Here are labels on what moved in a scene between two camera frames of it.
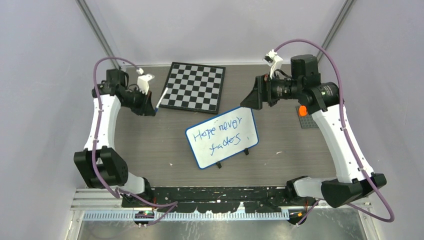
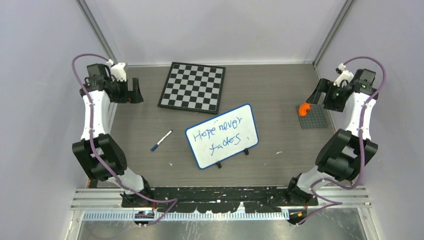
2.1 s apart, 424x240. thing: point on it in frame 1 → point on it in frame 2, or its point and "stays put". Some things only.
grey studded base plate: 307,122 stays put
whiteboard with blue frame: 215,140 stays put
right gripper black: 262,91 → 326,86
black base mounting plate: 215,199 stays put
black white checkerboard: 194,87 stays put
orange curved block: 302,111 stays put
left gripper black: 147,108 → 132,97
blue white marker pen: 160,102 → 153,149
